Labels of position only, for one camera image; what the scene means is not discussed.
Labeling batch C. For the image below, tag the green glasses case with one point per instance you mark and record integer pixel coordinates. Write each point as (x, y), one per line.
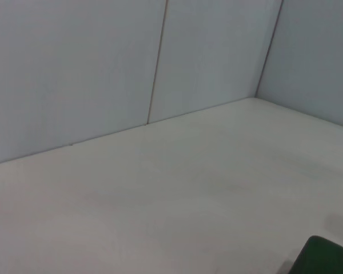
(328, 257)

